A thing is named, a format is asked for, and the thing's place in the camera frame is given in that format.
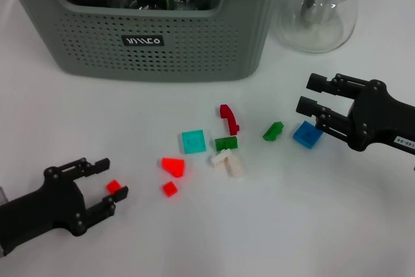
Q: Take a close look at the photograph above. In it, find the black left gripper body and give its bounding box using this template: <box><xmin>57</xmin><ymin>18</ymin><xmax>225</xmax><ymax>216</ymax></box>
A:
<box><xmin>0</xmin><ymin>165</ymin><xmax>89</xmax><ymax>257</ymax></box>

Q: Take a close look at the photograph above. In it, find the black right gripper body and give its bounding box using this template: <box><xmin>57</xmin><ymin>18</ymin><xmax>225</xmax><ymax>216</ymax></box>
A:
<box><xmin>346</xmin><ymin>79</ymin><xmax>415</xmax><ymax>156</ymax></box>

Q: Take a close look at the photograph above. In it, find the small orange-red toy cube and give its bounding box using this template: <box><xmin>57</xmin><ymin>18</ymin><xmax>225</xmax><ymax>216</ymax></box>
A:
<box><xmin>106</xmin><ymin>179</ymin><xmax>123</xmax><ymax>195</ymax></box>
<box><xmin>161</xmin><ymin>181</ymin><xmax>178</xmax><ymax>199</ymax></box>

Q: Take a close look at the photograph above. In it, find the green stepped toy block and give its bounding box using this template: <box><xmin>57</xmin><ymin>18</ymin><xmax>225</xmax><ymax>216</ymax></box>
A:
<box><xmin>262</xmin><ymin>121</ymin><xmax>285</xmax><ymax>143</ymax></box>

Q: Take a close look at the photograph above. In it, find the orange-red wedge toy block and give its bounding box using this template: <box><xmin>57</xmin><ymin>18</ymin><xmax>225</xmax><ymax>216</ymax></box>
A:
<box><xmin>161</xmin><ymin>157</ymin><xmax>186</xmax><ymax>179</ymax></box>

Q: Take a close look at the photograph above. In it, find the dark red curved toy block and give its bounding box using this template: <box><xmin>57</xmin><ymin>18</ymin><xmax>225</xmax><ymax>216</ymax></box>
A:
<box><xmin>219</xmin><ymin>104</ymin><xmax>241</xmax><ymax>136</ymax></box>

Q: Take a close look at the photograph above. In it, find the grey-green perforated storage bin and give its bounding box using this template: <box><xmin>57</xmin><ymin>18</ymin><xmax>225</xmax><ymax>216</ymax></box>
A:
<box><xmin>0</xmin><ymin>0</ymin><xmax>290</xmax><ymax>84</ymax></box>

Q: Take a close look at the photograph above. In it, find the blue square toy plate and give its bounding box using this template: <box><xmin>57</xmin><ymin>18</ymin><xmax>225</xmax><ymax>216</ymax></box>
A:
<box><xmin>292</xmin><ymin>120</ymin><xmax>324</xmax><ymax>150</ymax></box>

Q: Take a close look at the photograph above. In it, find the clear glass carafe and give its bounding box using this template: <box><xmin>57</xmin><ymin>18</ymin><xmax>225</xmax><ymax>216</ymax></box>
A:
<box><xmin>271</xmin><ymin>0</ymin><xmax>362</xmax><ymax>54</ymax></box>

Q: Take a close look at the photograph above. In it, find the green toy brick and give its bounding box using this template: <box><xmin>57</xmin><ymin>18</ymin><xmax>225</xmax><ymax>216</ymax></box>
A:
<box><xmin>214</xmin><ymin>136</ymin><xmax>239</xmax><ymax>152</ymax></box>

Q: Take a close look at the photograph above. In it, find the teal square toy plate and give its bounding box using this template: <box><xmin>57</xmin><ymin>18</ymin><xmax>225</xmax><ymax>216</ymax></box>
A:
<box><xmin>180</xmin><ymin>129</ymin><xmax>208</xmax><ymax>155</ymax></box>

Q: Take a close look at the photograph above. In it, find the white toy brick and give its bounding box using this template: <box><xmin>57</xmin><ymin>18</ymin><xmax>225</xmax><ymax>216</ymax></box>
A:
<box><xmin>209</xmin><ymin>148</ymin><xmax>235</xmax><ymax>170</ymax></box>

